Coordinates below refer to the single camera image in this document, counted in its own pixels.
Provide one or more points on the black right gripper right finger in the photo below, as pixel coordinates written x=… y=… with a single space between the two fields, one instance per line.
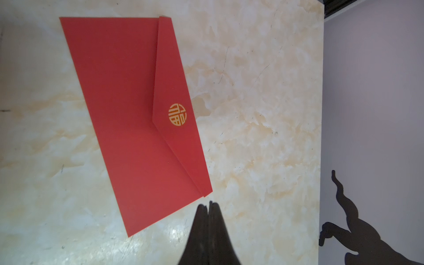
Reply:
x=220 y=249

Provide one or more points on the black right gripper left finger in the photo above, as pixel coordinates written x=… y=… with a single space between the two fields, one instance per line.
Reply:
x=196 y=249

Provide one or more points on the red envelope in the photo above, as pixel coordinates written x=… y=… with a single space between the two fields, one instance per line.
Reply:
x=135 y=89

